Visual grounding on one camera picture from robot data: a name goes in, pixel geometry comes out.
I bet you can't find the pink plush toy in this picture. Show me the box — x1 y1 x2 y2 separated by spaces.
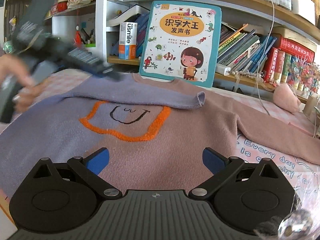
273 83 301 114

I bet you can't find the white bookshelf frame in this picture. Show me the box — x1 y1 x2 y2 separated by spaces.
95 0 113 66

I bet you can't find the red dictionary book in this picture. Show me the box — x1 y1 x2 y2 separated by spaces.
274 35 315 63

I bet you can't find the person's left hand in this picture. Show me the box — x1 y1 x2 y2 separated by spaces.
1 54 49 113

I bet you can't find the teal children's picture book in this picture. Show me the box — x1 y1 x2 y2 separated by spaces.
139 0 222 88

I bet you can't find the white orange usmile box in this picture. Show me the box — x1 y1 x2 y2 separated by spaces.
118 22 137 60

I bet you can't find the red tassel ornament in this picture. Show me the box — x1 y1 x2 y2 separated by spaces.
74 25 82 47

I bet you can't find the pink checkered table cloth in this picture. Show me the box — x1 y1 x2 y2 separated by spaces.
1 74 319 239

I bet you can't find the purple and pink knit sweater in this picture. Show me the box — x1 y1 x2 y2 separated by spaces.
1 74 319 197

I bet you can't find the white charging cable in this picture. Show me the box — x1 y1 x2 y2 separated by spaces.
253 0 276 117

